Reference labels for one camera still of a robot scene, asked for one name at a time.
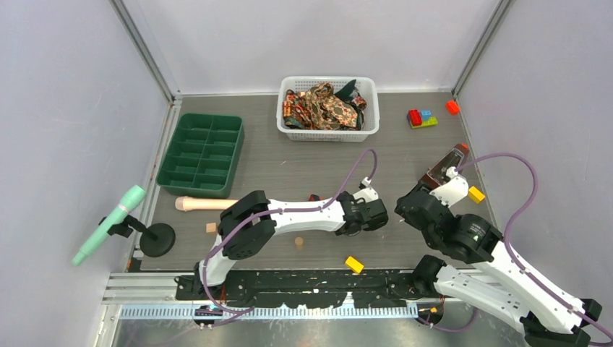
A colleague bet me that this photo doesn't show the red toy brick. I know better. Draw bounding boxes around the red toy brick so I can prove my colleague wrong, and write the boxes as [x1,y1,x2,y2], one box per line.
[445,100,460,115]

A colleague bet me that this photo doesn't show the stacked lego bricks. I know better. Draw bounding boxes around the stacked lego bricks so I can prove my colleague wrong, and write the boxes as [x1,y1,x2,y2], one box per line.
[406,109,438,129]

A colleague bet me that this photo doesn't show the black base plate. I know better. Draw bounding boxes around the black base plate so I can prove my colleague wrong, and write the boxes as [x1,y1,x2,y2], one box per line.
[174,269,460,310]

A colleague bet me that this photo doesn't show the white plastic basket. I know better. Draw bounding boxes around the white plastic basket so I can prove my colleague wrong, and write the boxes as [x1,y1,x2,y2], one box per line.
[276,76,380,142]

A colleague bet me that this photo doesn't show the green compartment tray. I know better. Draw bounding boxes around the green compartment tray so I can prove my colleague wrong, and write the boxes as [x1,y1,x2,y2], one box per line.
[156,113,244,199]

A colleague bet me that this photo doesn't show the small wooden cube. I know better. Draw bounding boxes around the small wooden cube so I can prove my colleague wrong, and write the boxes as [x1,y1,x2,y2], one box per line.
[205,223,218,234]

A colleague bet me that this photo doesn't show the mint green microphone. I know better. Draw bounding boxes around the mint green microphone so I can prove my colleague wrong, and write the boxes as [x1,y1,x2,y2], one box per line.
[72,185,146,266]

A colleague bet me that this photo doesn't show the dark green tie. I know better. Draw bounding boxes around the dark green tie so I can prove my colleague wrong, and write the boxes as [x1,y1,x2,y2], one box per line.
[335,79,357,100]

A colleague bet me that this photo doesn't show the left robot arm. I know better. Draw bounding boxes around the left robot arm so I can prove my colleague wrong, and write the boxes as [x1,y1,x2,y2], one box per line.
[194,187,389,299]

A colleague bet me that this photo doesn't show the small round wooden disc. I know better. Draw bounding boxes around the small round wooden disc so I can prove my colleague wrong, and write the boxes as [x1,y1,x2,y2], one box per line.
[295,237,304,250]

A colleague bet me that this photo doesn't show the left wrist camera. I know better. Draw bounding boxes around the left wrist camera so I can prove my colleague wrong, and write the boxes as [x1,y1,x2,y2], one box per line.
[352,177,380,202]

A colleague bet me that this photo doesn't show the black microphone stand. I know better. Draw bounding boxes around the black microphone stand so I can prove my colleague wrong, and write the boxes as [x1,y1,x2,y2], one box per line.
[107,215,176,257]

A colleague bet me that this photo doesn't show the brown wooden metronome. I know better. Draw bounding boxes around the brown wooden metronome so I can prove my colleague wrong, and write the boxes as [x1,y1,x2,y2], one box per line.
[419,143,469,189]

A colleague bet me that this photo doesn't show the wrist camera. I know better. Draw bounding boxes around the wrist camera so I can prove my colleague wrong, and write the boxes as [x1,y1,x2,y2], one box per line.
[352,177,380,202]
[429,166,470,207]

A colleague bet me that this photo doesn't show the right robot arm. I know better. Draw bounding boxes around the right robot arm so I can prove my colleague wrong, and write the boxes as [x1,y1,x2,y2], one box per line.
[395,184,602,346]

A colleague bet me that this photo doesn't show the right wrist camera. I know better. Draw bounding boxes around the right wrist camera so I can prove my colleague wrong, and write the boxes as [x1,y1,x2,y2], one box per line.
[429,166,470,207]

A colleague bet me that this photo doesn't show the floral patterned tie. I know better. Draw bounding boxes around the floral patterned tie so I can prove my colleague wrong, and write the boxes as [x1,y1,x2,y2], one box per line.
[281,82,368,131]

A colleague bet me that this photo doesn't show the yellow toy brick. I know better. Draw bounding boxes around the yellow toy brick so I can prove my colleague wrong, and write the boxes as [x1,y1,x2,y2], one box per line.
[468,186,486,204]
[344,256,364,274]

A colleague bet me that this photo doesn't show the wooden cylinder peg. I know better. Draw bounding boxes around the wooden cylinder peg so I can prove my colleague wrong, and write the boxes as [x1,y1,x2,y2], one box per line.
[174,196,237,212]

